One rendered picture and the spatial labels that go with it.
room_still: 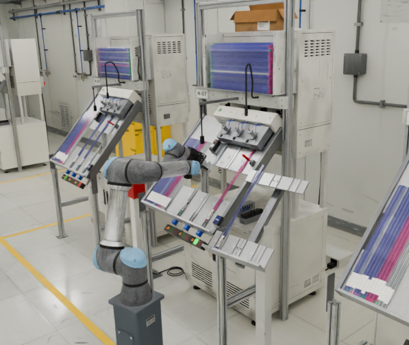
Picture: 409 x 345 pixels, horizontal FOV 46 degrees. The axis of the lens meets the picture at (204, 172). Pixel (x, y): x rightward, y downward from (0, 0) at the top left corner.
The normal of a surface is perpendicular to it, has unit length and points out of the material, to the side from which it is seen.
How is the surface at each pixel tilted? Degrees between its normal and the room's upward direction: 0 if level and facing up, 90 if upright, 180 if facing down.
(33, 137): 90
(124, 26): 90
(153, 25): 90
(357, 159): 90
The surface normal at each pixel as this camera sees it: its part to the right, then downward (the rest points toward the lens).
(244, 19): -0.74, 0.04
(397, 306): -0.56, -0.55
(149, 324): 0.80, 0.15
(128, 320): -0.60, 0.24
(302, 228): 0.63, 0.20
